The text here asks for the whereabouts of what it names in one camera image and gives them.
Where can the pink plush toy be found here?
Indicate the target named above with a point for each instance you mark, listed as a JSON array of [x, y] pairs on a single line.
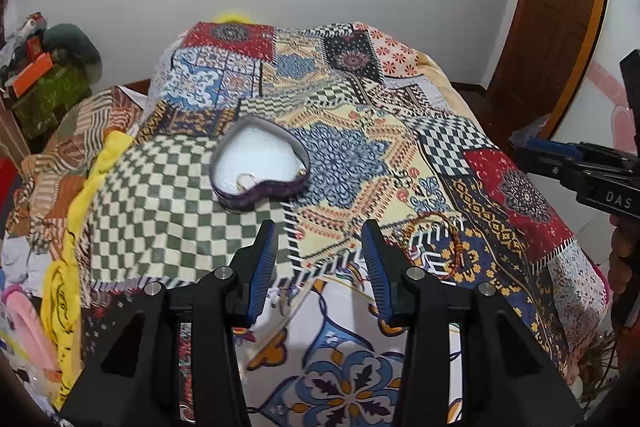
[[28, 328]]

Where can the green patterned storage box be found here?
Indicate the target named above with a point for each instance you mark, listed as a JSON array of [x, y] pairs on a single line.
[[43, 106]]

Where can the orange shoe box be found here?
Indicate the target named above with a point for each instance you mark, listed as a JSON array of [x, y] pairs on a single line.
[[31, 74]]

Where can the yellow cloth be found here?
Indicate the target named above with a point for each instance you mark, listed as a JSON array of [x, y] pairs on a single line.
[[60, 311]]

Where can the patchwork patterned bedspread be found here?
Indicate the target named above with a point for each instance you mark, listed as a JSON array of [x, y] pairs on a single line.
[[389, 141]]

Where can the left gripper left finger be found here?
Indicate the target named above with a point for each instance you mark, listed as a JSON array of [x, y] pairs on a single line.
[[134, 378]]

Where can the purple heart-shaped jewelry box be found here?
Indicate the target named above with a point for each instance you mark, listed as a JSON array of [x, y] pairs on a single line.
[[255, 160]]

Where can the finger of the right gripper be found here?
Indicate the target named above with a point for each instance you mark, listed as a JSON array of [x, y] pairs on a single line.
[[549, 147], [549, 166]]

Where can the right hand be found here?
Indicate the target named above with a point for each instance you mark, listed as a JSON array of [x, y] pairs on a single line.
[[625, 238]]

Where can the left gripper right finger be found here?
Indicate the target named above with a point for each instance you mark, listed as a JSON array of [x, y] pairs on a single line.
[[507, 378]]

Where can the brown wooden door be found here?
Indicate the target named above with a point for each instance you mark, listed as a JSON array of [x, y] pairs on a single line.
[[546, 54]]

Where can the striped orange brown blanket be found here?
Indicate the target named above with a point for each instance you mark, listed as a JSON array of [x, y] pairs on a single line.
[[54, 177]]

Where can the yellow round object behind bed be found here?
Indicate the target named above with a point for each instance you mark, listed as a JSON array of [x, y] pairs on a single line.
[[232, 17]]

